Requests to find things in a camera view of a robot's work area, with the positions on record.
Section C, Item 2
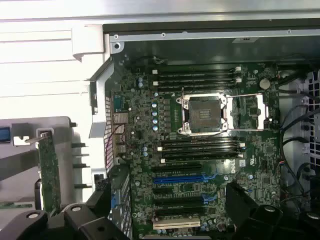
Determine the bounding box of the black RAM slot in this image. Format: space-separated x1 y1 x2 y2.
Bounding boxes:
157 85 237 91
157 144 246 152
157 74 237 80
152 68 242 75
161 139 238 146
161 155 245 162
161 150 238 156
152 79 242 86

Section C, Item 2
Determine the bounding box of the long black expansion slot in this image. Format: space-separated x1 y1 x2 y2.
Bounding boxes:
151 163 203 172
154 208 201 218
152 196 210 207

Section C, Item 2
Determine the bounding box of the white expansion slot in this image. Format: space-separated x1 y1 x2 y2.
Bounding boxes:
152 217 201 231

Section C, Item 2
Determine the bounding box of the green loose RAM stick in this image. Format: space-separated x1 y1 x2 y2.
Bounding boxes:
0 202 33 210

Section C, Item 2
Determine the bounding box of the blue expansion slot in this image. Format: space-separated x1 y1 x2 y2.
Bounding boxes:
152 174 210 186

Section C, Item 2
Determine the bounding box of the grey parts rack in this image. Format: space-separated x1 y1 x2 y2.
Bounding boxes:
0 116 92 211

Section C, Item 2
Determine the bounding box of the short black expansion slot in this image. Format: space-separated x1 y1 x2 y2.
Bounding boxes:
152 187 173 196

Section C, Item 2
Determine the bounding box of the metal socket cover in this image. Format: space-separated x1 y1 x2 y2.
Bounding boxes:
223 92 270 131

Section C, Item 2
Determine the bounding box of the CPU socket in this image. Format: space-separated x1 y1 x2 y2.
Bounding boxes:
176 93 230 136

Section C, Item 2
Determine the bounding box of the thin metal locking lever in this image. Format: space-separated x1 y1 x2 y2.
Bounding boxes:
180 86 188 108

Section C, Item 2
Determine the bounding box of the silver coin cell battery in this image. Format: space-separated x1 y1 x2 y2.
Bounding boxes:
258 77 271 90

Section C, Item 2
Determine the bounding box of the perforated metal drive cage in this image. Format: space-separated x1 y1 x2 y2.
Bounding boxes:
277 71 320 176

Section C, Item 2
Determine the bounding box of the teal port connector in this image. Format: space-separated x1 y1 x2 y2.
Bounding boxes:
112 90 125 113

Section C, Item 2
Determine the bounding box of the green motherboard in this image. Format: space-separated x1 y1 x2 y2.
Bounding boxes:
109 59 282 240

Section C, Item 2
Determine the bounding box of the black open PC case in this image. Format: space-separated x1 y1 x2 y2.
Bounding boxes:
88 21 320 240

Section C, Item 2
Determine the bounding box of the white table stop block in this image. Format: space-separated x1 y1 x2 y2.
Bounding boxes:
71 24 105 62

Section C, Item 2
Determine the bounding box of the black cable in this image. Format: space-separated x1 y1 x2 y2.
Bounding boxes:
279 103 311 201

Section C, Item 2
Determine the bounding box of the red and black twisted wire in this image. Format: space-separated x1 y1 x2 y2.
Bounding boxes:
104 123 126 173

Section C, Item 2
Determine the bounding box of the hard disk with blue bracket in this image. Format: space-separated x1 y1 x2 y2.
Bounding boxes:
0 126 12 144

